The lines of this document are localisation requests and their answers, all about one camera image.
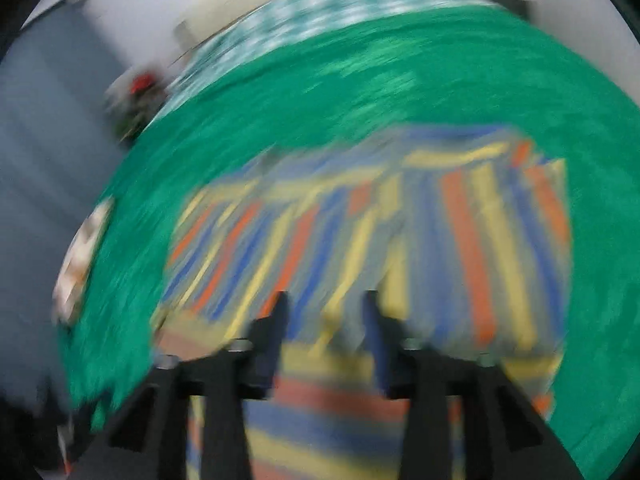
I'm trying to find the striped knit sweater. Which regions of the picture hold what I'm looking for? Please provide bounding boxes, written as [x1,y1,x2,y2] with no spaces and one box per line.
[153,125,572,479]

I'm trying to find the pile of clothes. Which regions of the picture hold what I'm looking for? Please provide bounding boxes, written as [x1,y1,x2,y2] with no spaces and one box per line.
[104,68,168,148]

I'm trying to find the patterned white brown pillow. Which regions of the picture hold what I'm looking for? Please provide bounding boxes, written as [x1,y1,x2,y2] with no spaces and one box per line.
[52,197,115,326]

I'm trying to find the blue grey curtain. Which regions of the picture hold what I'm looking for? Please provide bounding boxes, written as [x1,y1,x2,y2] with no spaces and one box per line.
[1,4,124,413]

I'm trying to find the green bedspread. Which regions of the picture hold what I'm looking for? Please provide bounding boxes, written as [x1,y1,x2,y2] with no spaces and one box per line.
[60,6,639,479]

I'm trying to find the dark nightstand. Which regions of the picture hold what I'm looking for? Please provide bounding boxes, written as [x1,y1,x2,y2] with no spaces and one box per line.
[489,0,532,23]

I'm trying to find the green plaid sheet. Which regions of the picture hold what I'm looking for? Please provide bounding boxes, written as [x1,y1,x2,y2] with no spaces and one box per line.
[156,0,491,118]

